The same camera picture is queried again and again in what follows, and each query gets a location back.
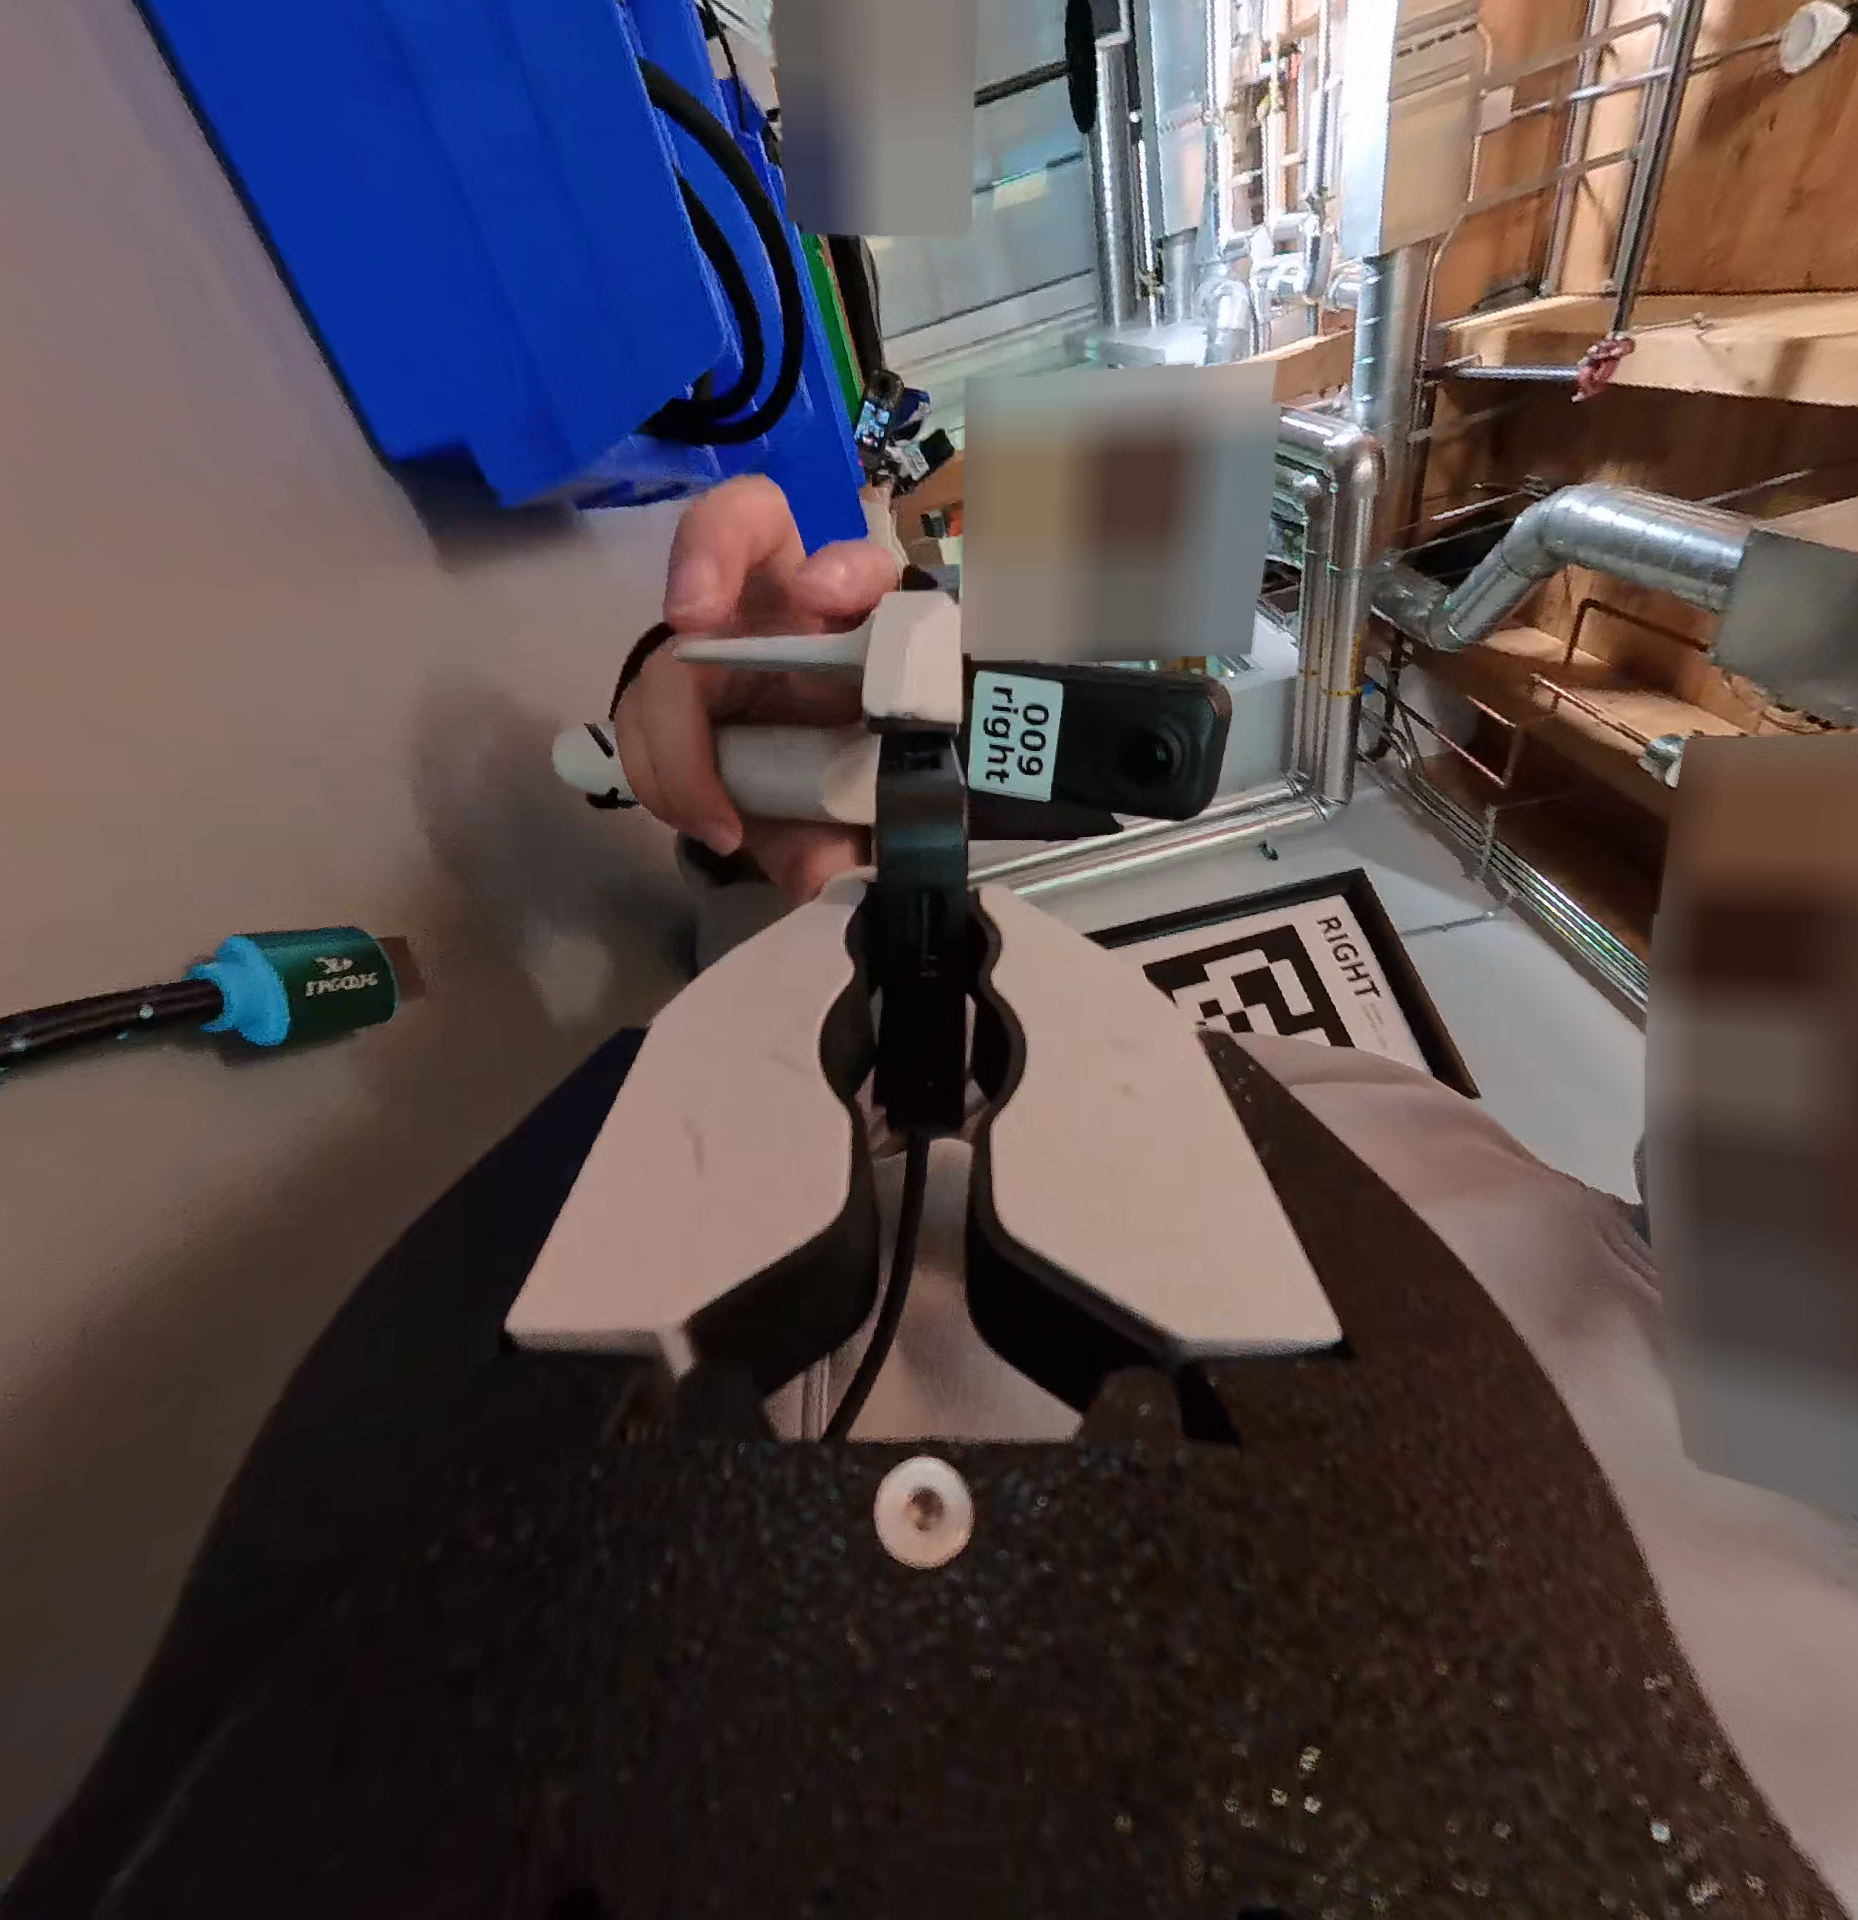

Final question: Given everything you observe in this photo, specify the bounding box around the black cable in bin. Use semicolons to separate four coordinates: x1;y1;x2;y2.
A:
633;57;811;448

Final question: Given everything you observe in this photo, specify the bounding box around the black framed tag sign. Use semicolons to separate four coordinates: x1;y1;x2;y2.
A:
1086;866;1480;1099

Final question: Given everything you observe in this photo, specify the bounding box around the silver vertical pipe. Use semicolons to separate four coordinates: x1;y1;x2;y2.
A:
1280;240;1433;819

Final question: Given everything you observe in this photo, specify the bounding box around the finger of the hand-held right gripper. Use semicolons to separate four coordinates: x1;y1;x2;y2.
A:
865;596;971;733

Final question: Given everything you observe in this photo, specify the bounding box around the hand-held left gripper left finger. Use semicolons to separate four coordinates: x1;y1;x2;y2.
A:
502;877;883;1379

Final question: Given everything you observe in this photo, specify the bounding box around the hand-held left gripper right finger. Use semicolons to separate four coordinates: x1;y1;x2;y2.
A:
964;883;1346;1372

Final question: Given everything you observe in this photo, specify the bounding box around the blue plastic bin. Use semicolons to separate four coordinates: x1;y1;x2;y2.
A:
139;0;870;513

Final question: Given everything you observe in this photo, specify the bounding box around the grey metal duct box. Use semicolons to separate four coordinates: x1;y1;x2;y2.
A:
1711;494;1858;739

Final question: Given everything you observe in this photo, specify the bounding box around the person's right hand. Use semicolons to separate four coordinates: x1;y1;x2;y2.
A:
617;477;907;894

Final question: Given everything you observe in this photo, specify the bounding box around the green plug braided black cable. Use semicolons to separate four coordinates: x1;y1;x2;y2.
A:
0;926;421;1086

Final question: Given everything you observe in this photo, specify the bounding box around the silver round ventilation duct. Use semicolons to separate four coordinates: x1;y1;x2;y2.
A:
1374;482;1755;654

